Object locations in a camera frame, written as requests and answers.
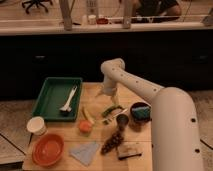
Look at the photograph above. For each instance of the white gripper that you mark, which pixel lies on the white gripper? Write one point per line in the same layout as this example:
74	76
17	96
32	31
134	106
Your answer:
109	88

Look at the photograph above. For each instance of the green toy pepper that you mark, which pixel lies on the green toy pepper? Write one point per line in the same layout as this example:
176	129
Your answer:
110	109

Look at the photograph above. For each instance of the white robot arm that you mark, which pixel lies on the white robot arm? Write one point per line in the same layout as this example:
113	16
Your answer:
174	126

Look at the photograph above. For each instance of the dark metal cup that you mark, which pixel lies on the dark metal cup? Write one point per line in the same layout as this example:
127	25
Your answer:
122	121

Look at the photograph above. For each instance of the yellow toy banana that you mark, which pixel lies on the yellow toy banana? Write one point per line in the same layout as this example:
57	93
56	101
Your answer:
88	116

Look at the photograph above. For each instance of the dark bowl with blue sponge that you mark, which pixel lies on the dark bowl with blue sponge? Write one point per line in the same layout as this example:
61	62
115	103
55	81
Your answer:
140	112

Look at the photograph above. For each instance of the orange toy carrot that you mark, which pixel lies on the orange toy carrot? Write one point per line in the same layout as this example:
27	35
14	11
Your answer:
85	126

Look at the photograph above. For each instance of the white plastic spatula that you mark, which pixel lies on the white plastic spatula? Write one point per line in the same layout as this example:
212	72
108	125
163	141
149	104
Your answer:
66	107

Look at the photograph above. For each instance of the green plastic tray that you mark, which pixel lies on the green plastic tray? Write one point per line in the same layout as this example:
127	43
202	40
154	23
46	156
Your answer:
53	95

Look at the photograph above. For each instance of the red object on counter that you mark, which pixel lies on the red object on counter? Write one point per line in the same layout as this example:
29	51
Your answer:
102	21

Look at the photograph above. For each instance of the brown scrub brush block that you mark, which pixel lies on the brown scrub brush block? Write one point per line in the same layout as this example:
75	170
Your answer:
127	150

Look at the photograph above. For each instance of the blue folded cloth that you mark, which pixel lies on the blue folded cloth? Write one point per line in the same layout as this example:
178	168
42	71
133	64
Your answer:
84	153

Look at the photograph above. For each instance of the white cup on counter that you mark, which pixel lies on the white cup on counter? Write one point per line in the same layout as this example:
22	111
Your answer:
92	19

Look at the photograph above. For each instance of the white paper cup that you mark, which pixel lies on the white paper cup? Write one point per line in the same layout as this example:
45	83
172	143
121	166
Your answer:
36	125

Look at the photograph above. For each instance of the person in dark shirt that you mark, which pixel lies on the person in dark shirt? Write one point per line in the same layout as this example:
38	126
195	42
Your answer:
161	10

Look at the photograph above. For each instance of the orange plastic bowl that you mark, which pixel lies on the orange plastic bowl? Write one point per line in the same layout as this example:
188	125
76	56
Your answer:
48	150

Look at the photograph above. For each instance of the black office chair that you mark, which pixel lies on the black office chair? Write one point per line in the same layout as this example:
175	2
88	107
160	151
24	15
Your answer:
29	3

